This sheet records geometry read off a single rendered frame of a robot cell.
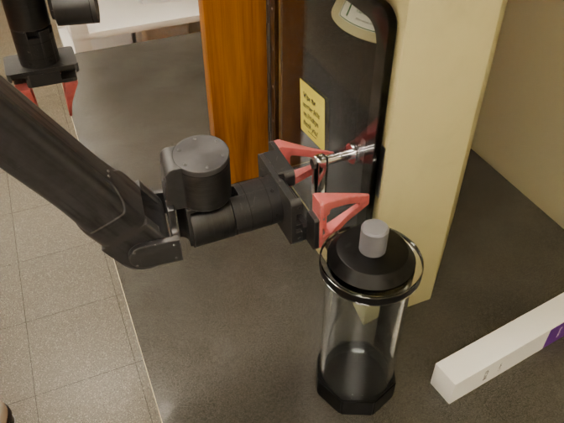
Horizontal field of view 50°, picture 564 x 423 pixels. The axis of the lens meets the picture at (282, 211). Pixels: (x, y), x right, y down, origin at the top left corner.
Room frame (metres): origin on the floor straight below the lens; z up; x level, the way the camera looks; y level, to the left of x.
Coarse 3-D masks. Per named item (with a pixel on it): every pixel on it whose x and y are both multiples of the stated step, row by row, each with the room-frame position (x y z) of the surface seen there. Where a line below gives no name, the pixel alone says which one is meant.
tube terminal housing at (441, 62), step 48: (432, 0) 0.55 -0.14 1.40; (480, 0) 0.57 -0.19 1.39; (432, 48) 0.55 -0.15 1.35; (480, 48) 0.57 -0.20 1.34; (432, 96) 0.55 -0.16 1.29; (480, 96) 0.60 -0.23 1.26; (384, 144) 0.54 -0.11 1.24; (432, 144) 0.56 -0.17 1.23; (384, 192) 0.54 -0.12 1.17; (432, 192) 0.56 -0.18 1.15; (432, 240) 0.57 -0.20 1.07; (432, 288) 0.58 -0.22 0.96
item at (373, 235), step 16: (368, 224) 0.44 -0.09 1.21; (384, 224) 0.44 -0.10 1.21; (336, 240) 0.46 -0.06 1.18; (352, 240) 0.45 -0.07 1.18; (368, 240) 0.43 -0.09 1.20; (384, 240) 0.43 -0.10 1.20; (400, 240) 0.45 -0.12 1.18; (336, 256) 0.43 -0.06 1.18; (352, 256) 0.43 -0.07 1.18; (368, 256) 0.43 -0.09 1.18; (384, 256) 0.43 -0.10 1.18; (400, 256) 0.43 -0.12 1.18; (336, 272) 0.42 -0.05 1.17; (352, 272) 0.41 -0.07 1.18; (368, 272) 0.41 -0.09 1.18; (384, 272) 0.41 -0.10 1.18; (400, 272) 0.41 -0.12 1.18; (368, 288) 0.40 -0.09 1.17; (384, 288) 0.40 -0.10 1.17
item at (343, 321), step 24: (408, 240) 0.47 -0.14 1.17; (408, 288) 0.40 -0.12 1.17; (336, 312) 0.41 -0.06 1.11; (360, 312) 0.40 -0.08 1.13; (384, 312) 0.40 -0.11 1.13; (336, 336) 0.41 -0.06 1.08; (360, 336) 0.40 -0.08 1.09; (384, 336) 0.40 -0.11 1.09; (336, 360) 0.41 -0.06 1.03; (360, 360) 0.39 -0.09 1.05; (384, 360) 0.40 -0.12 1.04; (336, 384) 0.40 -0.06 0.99; (360, 384) 0.39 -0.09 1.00; (384, 384) 0.41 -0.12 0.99
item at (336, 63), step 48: (288, 0) 0.76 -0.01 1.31; (336, 0) 0.64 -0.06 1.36; (384, 0) 0.56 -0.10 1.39; (288, 48) 0.76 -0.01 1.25; (336, 48) 0.63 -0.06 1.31; (384, 48) 0.54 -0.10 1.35; (288, 96) 0.76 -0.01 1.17; (336, 96) 0.63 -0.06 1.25; (384, 96) 0.54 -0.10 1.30; (336, 144) 0.62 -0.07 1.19; (336, 192) 0.61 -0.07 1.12
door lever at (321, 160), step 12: (348, 144) 0.58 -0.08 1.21; (324, 156) 0.56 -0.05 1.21; (336, 156) 0.57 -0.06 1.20; (348, 156) 0.57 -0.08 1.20; (312, 168) 0.56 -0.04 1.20; (324, 168) 0.56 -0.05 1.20; (312, 180) 0.56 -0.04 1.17; (324, 180) 0.56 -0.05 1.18; (312, 192) 0.56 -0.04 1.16; (324, 192) 0.56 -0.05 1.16
